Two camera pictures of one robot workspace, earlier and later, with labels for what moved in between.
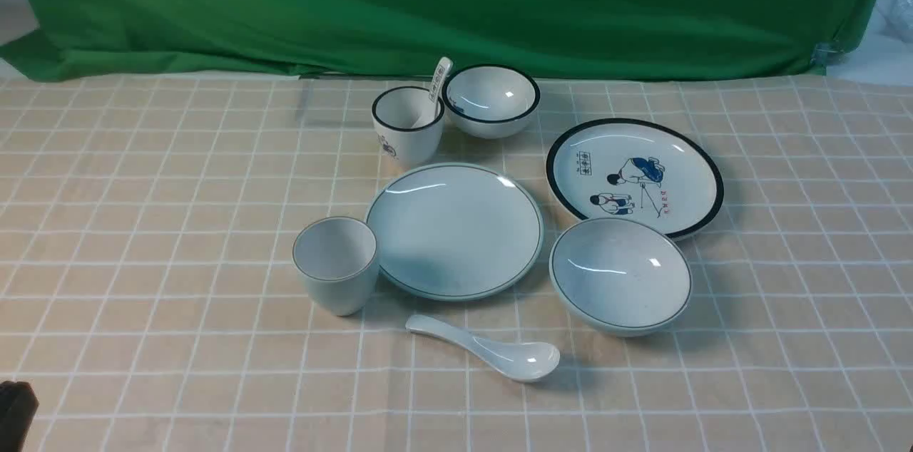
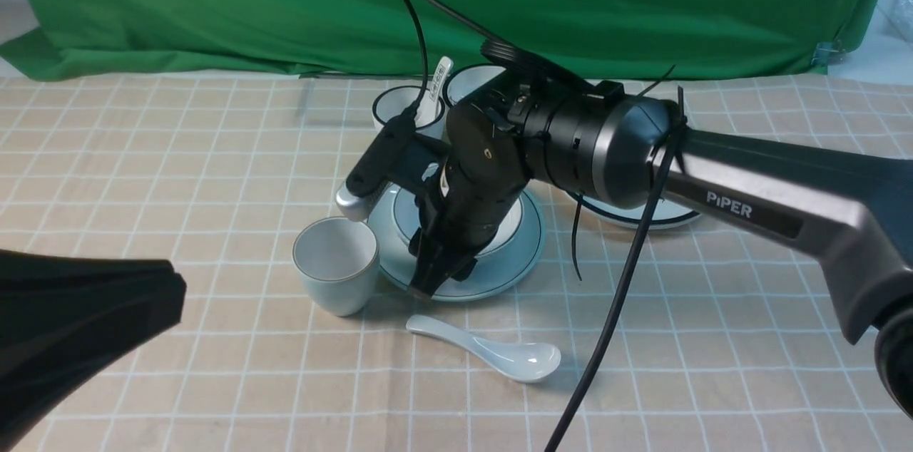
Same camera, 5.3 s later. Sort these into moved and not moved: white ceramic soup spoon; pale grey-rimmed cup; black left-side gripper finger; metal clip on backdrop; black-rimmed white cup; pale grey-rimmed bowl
Moved: black left-side gripper finger; pale grey-rimmed bowl
Not moved: pale grey-rimmed cup; black-rimmed white cup; white ceramic soup spoon; metal clip on backdrop
